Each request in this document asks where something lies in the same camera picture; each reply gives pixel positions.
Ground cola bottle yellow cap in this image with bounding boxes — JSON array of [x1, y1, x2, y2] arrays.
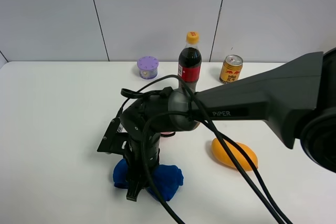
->
[[178, 31, 202, 91]]

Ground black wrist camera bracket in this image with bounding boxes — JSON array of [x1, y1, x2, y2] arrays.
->
[[97, 118, 129, 155]]

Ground purple lidded small jar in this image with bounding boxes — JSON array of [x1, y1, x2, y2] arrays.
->
[[137, 56, 159, 79]]

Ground black cable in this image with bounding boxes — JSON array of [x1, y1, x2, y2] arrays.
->
[[118, 74, 292, 224], [142, 111, 283, 224]]

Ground pink square plastic plate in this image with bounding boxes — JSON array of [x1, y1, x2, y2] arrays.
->
[[161, 132, 176, 137]]

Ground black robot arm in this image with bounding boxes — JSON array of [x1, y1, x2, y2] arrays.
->
[[121, 50, 335, 201]]

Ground gold energy drink can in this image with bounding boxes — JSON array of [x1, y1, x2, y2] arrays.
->
[[219, 55, 243, 83]]

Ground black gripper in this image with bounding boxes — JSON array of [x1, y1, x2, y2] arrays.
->
[[124, 126, 160, 202]]

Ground yellow mango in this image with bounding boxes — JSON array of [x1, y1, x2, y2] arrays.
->
[[211, 138, 258, 171]]

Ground blue cloth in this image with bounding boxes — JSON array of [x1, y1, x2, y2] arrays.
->
[[112, 158, 184, 201]]

